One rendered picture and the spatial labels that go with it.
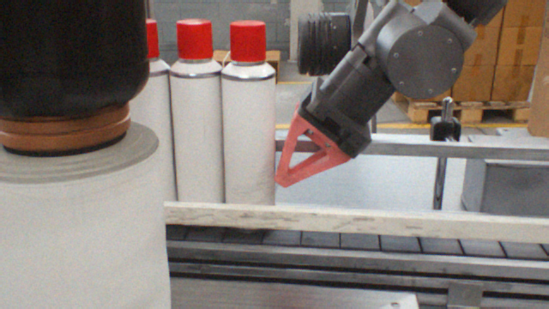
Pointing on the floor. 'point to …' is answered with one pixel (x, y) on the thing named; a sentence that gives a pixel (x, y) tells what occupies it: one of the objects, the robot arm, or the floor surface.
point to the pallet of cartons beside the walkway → (491, 68)
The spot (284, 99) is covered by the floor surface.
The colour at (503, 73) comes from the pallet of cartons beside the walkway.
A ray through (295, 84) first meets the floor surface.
